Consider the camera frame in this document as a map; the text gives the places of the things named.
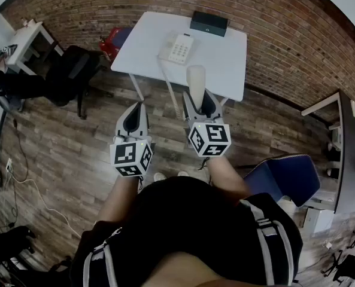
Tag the person's right forearm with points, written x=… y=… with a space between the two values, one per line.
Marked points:
x=225 y=178

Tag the person's black striped shirt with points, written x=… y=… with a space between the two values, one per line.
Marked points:
x=189 y=220

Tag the white side table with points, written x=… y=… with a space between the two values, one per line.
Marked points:
x=24 y=43

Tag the black rectangular box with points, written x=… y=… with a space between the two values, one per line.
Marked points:
x=208 y=25

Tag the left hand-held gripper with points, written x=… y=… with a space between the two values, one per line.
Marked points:
x=126 y=157

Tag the black office chair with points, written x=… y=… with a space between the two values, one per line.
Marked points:
x=69 y=73

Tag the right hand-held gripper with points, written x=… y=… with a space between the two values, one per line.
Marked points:
x=210 y=139

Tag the person's white left shoe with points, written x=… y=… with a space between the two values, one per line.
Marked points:
x=160 y=176

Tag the white telephone handset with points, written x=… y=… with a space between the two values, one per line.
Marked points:
x=196 y=85

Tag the person's left forearm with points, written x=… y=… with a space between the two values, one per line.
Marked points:
x=118 y=199

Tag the white power strip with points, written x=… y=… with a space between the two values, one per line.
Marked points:
x=9 y=165

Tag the person's white shoe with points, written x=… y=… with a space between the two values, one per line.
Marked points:
x=160 y=176
x=183 y=173

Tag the black desk with white frame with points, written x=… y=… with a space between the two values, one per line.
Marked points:
x=349 y=148

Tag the beige telephone base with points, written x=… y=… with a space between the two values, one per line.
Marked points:
x=178 y=49

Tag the blue chair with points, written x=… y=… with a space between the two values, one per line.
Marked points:
x=288 y=178

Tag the black tripod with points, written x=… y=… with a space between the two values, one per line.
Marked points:
x=345 y=266

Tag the person's white right shoe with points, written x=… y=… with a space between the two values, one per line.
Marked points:
x=183 y=173

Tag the white cardboard box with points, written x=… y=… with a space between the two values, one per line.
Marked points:
x=318 y=221

